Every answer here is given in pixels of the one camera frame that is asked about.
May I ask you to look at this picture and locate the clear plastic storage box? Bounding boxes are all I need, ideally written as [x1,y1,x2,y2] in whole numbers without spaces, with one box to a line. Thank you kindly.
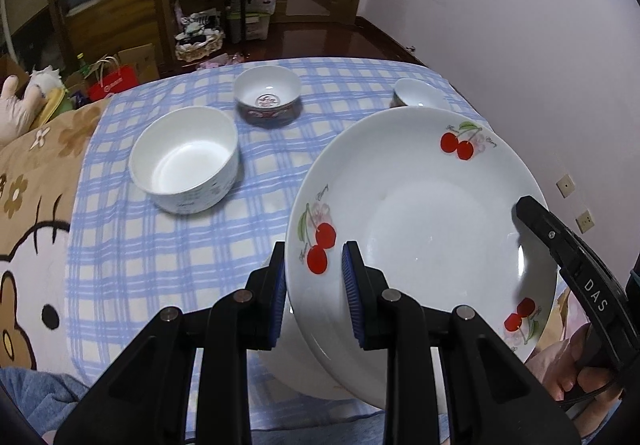
[227,0,277,44]

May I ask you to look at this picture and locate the red patterned ceramic bowl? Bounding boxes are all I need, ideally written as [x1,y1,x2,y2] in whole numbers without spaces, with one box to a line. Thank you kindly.
[390,78,452,112]
[233,66,304,129]

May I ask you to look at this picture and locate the yellow green cushion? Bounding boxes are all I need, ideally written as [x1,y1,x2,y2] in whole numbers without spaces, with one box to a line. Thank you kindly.
[29,87,72,132]

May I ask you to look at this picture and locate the small dark table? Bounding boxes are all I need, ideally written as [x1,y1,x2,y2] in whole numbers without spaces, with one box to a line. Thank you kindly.
[192,0,267,44]

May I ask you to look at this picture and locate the wicker basket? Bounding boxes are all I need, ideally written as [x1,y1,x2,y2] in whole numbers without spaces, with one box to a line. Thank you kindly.
[174,10,226,64]

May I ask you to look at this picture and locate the tall white ceramic bowl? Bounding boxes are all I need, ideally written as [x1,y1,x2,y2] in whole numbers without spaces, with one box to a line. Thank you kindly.
[128,106,240,215]

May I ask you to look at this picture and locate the person's right hand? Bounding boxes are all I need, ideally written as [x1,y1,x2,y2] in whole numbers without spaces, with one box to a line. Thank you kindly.
[549,325,626,407]

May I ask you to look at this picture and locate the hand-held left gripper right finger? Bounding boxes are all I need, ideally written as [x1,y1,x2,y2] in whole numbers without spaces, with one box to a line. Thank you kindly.
[341,241,583,445]

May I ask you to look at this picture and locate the white cherry print plate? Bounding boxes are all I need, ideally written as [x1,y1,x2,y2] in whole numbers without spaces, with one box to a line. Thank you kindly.
[259,310,363,402]
[284,107,559,412]

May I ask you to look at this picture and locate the cardboard box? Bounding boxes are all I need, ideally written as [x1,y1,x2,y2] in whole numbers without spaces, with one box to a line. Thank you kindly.
[117,43,161,82]
[0,54,32,92]

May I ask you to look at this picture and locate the white plush toy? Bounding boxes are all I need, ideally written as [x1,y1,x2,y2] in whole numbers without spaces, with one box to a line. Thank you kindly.
[29,66,67,94]

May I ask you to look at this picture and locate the person's blue fleece clothing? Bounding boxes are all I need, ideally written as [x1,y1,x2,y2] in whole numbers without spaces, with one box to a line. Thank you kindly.
[0,366,88,428]

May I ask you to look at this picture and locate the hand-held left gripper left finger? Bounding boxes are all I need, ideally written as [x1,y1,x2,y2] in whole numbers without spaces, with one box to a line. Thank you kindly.
[52,241,288,445]

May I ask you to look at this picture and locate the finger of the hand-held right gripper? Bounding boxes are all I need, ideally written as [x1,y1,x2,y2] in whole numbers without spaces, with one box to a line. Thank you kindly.
[515,195,577,272]

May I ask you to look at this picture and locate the cream plush toy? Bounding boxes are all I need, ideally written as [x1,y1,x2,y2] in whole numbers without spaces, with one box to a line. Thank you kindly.
[0,74,44,149]

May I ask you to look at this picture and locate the red shopping bag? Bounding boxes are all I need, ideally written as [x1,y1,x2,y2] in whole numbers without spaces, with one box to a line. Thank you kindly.
[87,56,139,102]

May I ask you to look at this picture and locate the brown printed blanket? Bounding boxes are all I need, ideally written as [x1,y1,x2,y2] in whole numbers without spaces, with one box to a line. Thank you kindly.
[0,97,108,373]

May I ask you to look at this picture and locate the blue plaid cloth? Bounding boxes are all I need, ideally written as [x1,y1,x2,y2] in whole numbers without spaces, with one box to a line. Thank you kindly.
[65,56,493,445]

